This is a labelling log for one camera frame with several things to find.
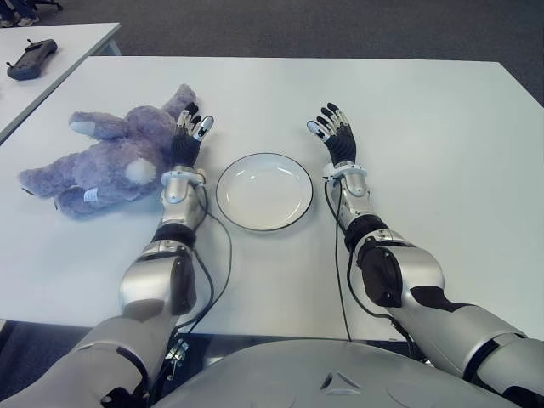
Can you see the grey robot torso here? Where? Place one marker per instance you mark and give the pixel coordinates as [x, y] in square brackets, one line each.
[297, 374]

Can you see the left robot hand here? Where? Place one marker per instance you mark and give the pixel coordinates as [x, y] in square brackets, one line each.
[187, 146]

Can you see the metal table clamp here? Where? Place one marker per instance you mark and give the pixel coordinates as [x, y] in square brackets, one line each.
[177, 352]

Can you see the white side table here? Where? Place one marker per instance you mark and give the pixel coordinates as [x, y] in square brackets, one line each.
[64, 38]

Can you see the pair of shoes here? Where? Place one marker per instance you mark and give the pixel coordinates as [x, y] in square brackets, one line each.
[25, 20]

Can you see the white plate black rim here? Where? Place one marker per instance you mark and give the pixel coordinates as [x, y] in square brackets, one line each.
[263, 191]

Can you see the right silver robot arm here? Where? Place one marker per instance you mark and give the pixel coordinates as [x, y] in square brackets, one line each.
[416, 263]

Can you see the black remote controller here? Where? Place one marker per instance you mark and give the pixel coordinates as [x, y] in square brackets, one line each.
[32, 59]

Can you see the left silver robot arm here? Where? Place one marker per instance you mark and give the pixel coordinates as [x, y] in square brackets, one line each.
[149, 280]

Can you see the purple plush bunny doll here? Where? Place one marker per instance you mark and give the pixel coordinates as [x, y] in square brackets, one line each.
[106, 161]

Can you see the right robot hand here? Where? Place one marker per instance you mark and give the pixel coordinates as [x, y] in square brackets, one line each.
[342, 144]

